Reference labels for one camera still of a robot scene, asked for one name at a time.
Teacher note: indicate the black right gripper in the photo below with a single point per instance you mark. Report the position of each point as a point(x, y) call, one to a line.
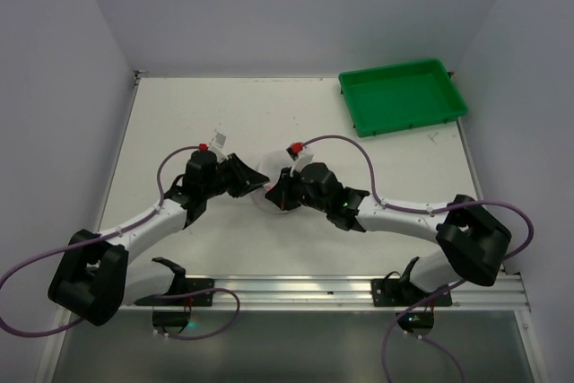
point(291, 186)

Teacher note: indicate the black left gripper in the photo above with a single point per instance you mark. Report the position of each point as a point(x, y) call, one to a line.
point(231, 175)

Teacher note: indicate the white mesh laundry bag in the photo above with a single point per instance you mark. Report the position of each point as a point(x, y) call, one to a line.
point(271, 166)

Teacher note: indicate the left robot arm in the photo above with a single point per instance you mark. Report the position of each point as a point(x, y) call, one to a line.
point(92, 279)

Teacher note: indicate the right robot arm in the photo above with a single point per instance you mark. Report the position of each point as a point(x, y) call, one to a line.
point(472, 242)

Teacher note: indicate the green plastic tray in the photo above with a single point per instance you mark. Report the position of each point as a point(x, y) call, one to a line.
point(400, 97)

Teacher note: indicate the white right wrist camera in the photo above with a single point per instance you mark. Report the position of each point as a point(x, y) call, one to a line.
point(301, 156)

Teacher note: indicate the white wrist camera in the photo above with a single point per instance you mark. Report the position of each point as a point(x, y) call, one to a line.
point(301, 156)
point(216, 146)

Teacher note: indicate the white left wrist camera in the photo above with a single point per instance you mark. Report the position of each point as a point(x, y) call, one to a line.
point(216, 146)

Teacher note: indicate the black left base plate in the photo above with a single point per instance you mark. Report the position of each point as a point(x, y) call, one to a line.
point(150, 284)

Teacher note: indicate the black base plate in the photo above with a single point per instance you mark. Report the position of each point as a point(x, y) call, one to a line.
point(419, 280)
point(150, 284)

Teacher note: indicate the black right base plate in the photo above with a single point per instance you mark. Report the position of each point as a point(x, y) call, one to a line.
point(419, 280)

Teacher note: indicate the aluminium mounting rail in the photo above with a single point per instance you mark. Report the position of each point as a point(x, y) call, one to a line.
point(347, 293)

